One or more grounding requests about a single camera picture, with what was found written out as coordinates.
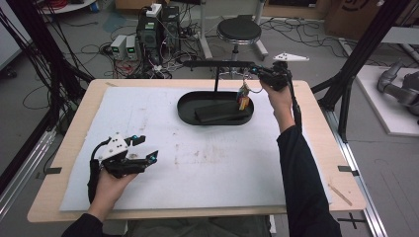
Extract left hand-held gripper black cable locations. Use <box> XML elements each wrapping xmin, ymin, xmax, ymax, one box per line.
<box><xmin>86</xmin><ymin>137</ymin><xmax>112</xmax><ymax>205</ymax></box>

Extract key ring with coloured tags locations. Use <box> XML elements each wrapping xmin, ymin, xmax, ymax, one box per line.
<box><xmin>235</xmin><ymin>72</ymin><xmax>265</xmax><ymax>112</ymax></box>

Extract black oval tray with hanger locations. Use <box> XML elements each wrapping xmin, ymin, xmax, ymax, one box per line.
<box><xmin>176</xmin><ymin>59</ymin><xmax>257</xmax><ymax>126</ymax></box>

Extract hand-held gripper black cable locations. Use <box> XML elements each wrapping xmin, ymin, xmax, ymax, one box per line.
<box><xmin>285</xmin><ymin>67</ymin><xmax>304</xmax><ymax>133</ymax></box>
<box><xmin>86</xmin><ymin>137</ymin><xmax>112</xmax><ymax>205</ymax></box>

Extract black wallet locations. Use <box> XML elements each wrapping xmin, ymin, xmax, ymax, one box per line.
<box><xmin>194</xmin><ymin>100</ymin><xmax>252</xmax><ymax>124</ymax></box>

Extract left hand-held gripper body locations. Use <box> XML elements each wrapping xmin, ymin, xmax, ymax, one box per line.
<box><xmin>97</xmin><ymin>131</ymin><xmax>150</xmax><ymax>180</ymax></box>

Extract white table mat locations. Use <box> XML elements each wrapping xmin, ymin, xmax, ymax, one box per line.
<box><xmin>59</xmin><ymin>86</ymin><xmax>333</xmax><ymax>212</ymax></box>

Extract cardboard box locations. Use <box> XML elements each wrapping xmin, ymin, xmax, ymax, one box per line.
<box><xmin>323</xmin><ymin>0</ymin><xmax>383</xmax><ymax>41</ymax></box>

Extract white power adapter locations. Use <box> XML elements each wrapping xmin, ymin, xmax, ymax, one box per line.
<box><xmin>145</xmin><ymin>3</ymin><xmax>163</xmax><ymax>19</ymax></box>

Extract white platform board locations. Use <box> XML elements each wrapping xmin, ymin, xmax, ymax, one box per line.
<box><xmin>355</xmin><ymin>64</ymin><xmax>419</xmax><ymax>138</ymax></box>

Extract black frame strut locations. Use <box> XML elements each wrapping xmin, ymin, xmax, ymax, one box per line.
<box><xmin>0</xmin><ymin>0</ymin><xmax>95</xmax><ymax>134</ymax></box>
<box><xmin>310</xmin><ymin>0</ymin><xmax>413</xmax><ymax>143</ymax></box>

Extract person's legs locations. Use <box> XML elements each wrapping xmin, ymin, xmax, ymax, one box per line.
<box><xmin>126</xmin><ymin>214</ymin><xmax>275</xmax><ymax>237</ymax></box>

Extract person's left hand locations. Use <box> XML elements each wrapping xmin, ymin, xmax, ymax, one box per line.
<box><xmin>87</xmin><ymin>168</ymin><xmax>138</xmax><ymax>215</ymax></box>

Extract right hand-held gripper black cable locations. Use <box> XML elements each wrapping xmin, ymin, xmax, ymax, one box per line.
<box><xmin>285</xmin><ymin>67</ymin><xmax>304</xmax><ymax>133</ymax></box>

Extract black computer tower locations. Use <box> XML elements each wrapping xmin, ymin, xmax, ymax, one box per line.
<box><xmin>135</xmin><ymin>12</ymin><xmax>163</xmax><ymax>65</ymax></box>
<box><xmin>160</xmin><ymin>5</ymin><xmax>181</xmax><ymax>51</ymax></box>

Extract aluminium rail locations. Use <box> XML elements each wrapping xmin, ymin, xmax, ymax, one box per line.
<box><xmin>323</xmin><ymin>108</ymin><xmax>389</xmax><ymax>237</ymax></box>
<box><xmin>0</xmin><ymin>127</ymin><xmax>57</xmax><ymax>221</ymax></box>

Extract black round stool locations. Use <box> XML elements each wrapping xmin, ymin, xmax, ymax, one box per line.
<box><xmin>215</xmin><ymin>14</ymin><xmax>270</xmax><ymax>80</ymax></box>

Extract light brown tape strip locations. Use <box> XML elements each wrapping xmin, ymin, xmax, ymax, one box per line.
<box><xmin>327</xmin><ymin>183</ymin><xmax>354</xmax><ymax>207</ymax></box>

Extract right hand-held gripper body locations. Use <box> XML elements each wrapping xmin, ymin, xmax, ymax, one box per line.
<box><xmin>257</xmin><ymin>51</ymin><xmax>311</xmax><ymax>93</ymax></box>

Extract person's right hand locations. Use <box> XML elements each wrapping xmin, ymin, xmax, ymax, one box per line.
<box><xmin>261</xmin><ymin>80</ymin><xmax>294</xmax><ymax>117</ymax></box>

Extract black tape piece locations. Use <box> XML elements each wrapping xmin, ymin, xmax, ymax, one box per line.
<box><xmin>35</xmin><ymin>166</ymin><xmax>63</xmax><ymax>181</ymax></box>
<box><xmin>337</xmin><ymin>165</ymin><xmax>361</xmax><ymax>178</ymax></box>

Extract grey bench power supply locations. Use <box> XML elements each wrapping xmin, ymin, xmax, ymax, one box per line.
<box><xmin>126</xmin><ymin>35</ymin><xmax>139</xmax><ymax>61</ymax></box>
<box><xmin>110</xmin><ymin>35</ymin><xmax>128</xmax><ymax>61</ymax></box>

